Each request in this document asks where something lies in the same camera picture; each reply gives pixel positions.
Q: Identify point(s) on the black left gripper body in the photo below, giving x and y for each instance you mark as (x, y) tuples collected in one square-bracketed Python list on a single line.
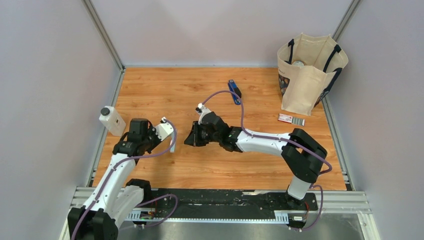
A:
[(151, 140)]

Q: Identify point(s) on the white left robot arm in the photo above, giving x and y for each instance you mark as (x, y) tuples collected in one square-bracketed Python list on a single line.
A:
[(102, 214)]

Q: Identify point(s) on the beige canvas tote bag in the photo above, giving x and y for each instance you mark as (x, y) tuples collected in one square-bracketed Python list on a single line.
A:
[(303, 88)]

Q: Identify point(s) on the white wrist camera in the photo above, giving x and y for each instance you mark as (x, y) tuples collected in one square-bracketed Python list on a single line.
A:
[(202, 111), (164, 129)]

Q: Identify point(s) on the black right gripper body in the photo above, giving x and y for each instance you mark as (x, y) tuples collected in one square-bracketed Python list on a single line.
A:
[(203, 137)]

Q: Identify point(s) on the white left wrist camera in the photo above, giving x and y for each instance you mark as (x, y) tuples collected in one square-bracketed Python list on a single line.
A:
[(164, 129)]

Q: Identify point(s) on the red white staple box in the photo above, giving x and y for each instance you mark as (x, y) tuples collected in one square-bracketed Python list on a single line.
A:
[(291, 120)]

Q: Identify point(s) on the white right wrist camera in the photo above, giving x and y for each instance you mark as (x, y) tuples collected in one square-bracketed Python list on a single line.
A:
[(202, 111)]

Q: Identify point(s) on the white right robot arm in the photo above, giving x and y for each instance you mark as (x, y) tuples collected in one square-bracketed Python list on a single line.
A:
[(303, 155)]

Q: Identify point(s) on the white bottle black cap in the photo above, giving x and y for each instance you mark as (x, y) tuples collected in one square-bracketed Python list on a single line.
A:
[(112, 121)]

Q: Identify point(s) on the light blue stapler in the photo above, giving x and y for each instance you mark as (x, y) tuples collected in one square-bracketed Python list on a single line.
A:
[(173, 141)]

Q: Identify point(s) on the dark blue stapler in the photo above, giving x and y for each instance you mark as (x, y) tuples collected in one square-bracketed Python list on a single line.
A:
[(236, 93)]

